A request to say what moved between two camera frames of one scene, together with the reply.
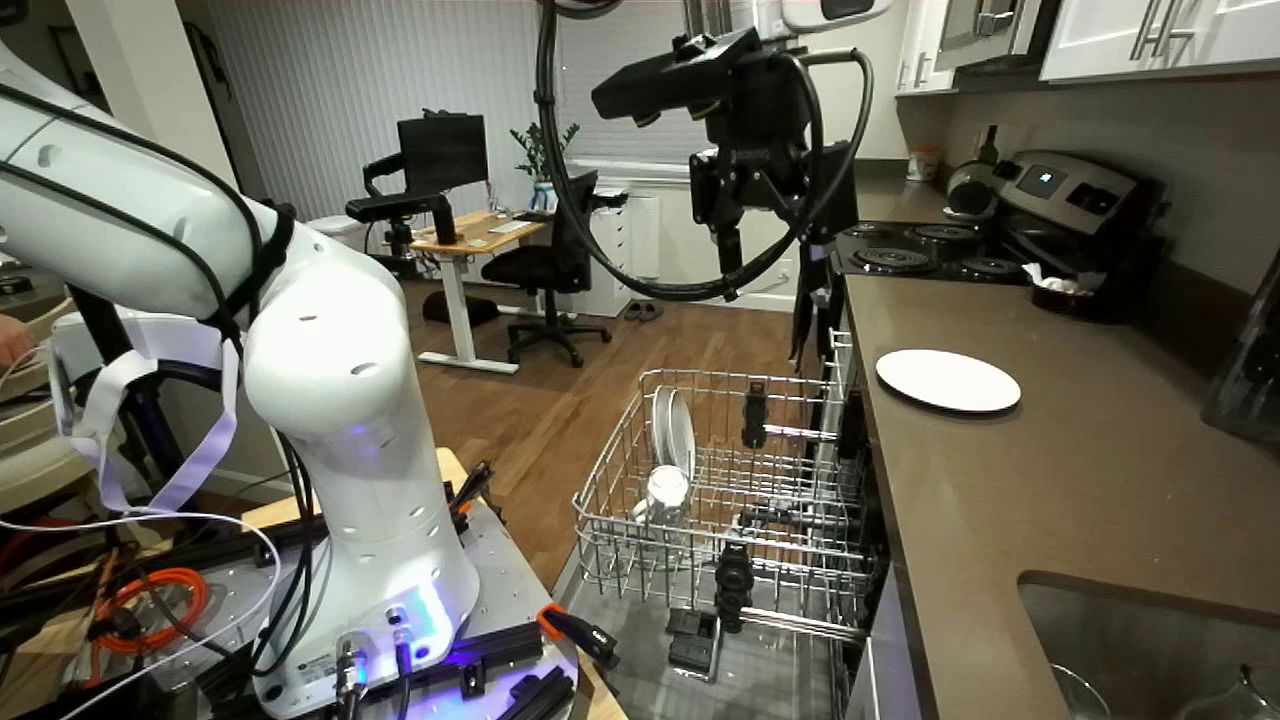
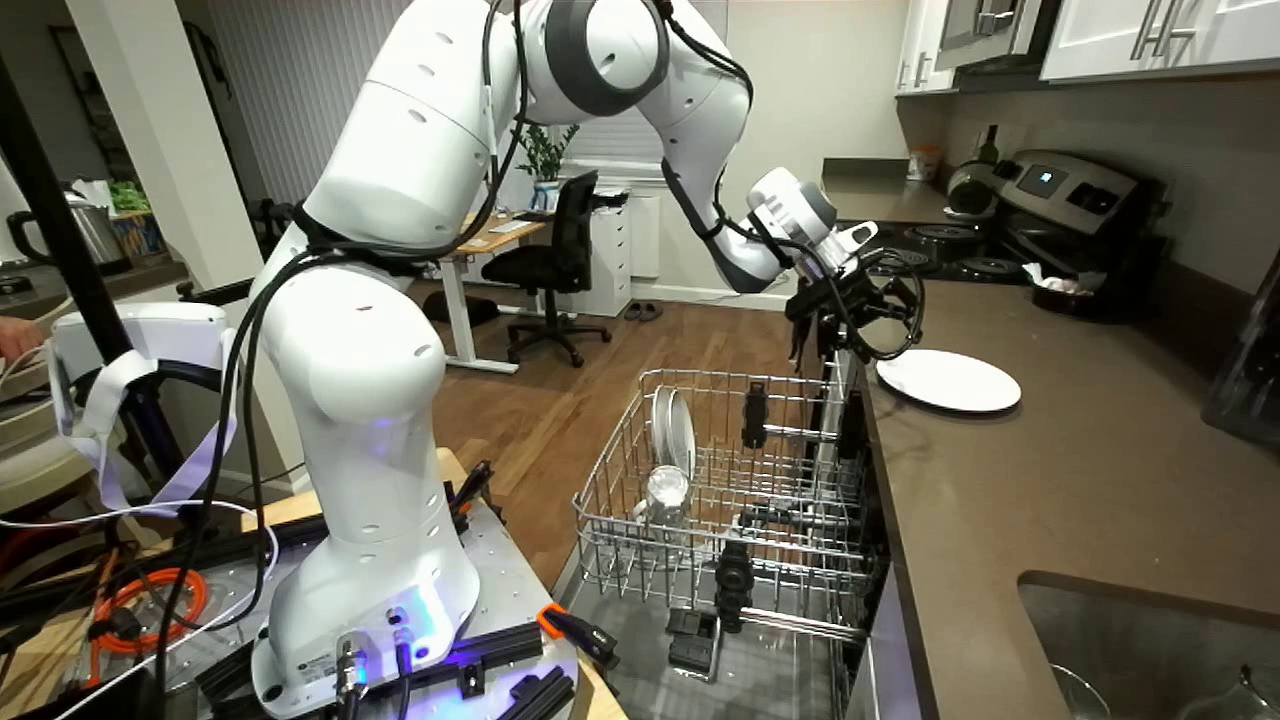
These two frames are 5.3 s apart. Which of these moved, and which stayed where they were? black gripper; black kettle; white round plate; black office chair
Moved: black gripper
Stayed: black office chair; black kettle; white round plate
